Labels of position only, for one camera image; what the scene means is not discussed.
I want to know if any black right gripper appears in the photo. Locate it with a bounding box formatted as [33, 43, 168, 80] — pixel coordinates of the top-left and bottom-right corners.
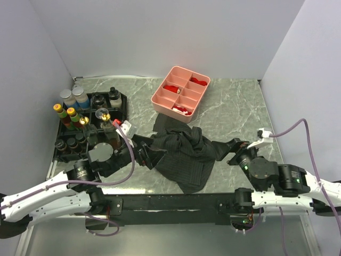
[209, 137, 261, 175]

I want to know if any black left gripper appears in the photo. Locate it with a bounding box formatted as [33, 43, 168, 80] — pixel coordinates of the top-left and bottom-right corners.
[103, 133, 167, 177]

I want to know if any tall gold spout sauce bottle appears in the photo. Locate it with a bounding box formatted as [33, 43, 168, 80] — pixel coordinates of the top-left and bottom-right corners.
[101, 113, 121, 149]

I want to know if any black cap white powder bottle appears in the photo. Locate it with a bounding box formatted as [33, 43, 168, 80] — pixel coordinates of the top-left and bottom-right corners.
[109, 87, 122, 108]

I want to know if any dark lid beige powder jar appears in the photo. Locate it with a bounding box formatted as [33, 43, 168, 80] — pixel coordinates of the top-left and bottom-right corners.
[95, 108, 109, 122]

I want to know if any black cap brown powder bottle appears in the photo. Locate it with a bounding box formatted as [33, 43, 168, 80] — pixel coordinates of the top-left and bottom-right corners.
[92, 93, 108, 109]

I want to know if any small black cap spice jar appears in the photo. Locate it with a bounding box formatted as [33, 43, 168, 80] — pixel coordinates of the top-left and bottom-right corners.
[67, 138, 83, 154]

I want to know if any red label sauce bottle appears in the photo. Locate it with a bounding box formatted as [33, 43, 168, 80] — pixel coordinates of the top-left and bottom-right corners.
[67, 107, 83, 131]

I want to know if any blue label spice jar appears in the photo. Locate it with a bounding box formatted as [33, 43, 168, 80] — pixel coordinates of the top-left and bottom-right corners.
[60, 89, 81, 110]
[72, 86, 91, 110]

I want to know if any dark spice jar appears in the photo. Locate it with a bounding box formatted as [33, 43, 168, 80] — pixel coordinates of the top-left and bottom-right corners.
[54, 139, 69, 155]

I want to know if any red yellow cap sauce bottle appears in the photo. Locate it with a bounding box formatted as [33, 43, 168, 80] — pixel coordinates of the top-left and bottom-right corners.
[53, 103, 75, 131]

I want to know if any tall gold spout oil bottle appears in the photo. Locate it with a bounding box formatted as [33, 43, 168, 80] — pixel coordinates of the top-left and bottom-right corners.
[80, 116, 99, 147]

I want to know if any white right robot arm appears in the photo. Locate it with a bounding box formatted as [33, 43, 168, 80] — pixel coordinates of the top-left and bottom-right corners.
[212, 138, 340, 217]

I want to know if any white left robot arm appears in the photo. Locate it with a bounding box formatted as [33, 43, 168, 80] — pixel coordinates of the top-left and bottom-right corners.
[1, 137, 167, 239]

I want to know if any dark striped cloth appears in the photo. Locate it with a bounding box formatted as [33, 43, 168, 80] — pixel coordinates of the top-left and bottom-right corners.
[151, 114, 216, 194]

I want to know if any red white item front compartment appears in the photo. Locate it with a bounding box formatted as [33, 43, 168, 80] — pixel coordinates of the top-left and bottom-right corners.
[172, 106, 192, 116]

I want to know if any pink divided storage box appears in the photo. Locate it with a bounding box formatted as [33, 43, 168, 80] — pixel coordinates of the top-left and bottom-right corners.
[151, 66, 210, 123]

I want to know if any red item middle compartment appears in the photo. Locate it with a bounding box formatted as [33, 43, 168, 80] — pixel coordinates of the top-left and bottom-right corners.
[164, 85, 181, 94]

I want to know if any black divided organizer tray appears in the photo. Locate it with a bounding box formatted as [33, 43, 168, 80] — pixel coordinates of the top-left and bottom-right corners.
[52, 92, 128, 163]

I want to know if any red item back compartment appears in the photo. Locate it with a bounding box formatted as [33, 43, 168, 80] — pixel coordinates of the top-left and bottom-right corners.
[190, 77, 208, 86]

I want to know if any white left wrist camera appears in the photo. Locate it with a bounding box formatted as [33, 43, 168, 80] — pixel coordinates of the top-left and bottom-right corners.
[112, 119, 137, 139]

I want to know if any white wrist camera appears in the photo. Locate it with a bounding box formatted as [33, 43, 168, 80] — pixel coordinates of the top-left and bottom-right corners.
[247, 128, 274, 149]
[112, 119, 137, 139]

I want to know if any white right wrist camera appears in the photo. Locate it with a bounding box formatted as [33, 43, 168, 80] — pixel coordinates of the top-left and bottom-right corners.
[247, 128, 274, 149]

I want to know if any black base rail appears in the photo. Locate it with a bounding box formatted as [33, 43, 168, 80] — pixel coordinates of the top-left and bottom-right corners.
[105, 192, 263, 226]

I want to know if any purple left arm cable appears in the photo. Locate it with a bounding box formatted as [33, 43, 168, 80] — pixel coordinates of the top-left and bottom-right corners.
[0, 125, 136, 238]

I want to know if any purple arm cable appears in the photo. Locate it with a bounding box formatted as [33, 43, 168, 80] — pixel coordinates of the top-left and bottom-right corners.
[0, 125, 136, 238]
[270, 118, 341, 256]

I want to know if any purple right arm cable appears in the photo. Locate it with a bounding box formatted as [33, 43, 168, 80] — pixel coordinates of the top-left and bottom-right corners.
[270, 118, 341, 256]

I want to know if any aluminium frame rail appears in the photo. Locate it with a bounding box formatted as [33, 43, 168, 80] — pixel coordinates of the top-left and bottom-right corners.
[15, 160, 310, 255]

